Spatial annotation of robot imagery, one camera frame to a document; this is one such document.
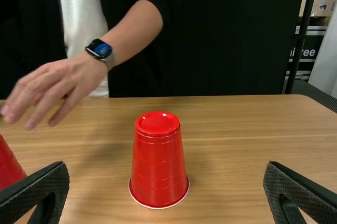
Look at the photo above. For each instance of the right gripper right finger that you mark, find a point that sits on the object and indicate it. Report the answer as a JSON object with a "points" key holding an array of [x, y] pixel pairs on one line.
{"points": [[289, 184]]}

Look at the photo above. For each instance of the black mesh chair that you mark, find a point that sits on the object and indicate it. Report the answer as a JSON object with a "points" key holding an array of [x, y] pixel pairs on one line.
{"points": [[313, 95]]}

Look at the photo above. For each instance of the person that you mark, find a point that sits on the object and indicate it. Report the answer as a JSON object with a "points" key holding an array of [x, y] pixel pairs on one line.
{"points": [[131, 32]]}

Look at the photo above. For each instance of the red cup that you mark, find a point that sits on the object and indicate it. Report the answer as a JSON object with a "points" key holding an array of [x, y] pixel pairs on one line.
{"points": [[159, 161], [9, 166]]}

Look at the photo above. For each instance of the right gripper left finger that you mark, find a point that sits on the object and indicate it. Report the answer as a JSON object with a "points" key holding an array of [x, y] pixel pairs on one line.
{"points": [[39, 184]]}

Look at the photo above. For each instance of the black case with white lettering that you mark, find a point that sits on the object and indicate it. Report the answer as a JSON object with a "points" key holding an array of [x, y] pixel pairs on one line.
{"points": [[312, 42]]}

